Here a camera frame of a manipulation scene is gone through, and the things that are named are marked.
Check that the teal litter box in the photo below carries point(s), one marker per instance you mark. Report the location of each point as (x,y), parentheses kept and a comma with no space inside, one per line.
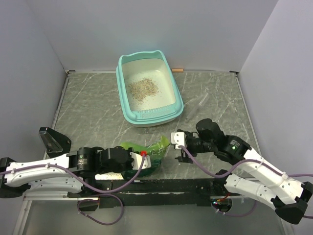
(164,107)

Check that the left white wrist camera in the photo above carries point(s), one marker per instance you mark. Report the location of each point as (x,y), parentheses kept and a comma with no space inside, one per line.
(138,159)

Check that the black triangular stand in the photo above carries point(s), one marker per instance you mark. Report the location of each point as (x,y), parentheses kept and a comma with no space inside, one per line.
(56,143)

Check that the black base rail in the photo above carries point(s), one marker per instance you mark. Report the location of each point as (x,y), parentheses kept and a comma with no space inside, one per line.
(157,192)

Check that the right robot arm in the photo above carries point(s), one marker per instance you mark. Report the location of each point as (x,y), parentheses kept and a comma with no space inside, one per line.
(250,175)

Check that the green litter bag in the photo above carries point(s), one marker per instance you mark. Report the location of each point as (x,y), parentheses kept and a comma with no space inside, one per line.
(156,151)

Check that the clear plastic scoop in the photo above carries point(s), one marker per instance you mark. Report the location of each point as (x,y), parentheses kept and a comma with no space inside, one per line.
(201,101)

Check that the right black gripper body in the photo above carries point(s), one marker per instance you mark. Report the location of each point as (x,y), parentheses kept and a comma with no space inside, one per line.
(197,145)

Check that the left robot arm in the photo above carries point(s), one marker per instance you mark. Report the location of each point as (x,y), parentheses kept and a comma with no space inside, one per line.
(72,172)

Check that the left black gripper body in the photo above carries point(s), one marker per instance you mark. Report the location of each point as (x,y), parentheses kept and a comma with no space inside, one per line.
(127,165)

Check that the scattered litter granules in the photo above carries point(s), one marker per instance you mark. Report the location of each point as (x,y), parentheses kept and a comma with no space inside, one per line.
(142,89)

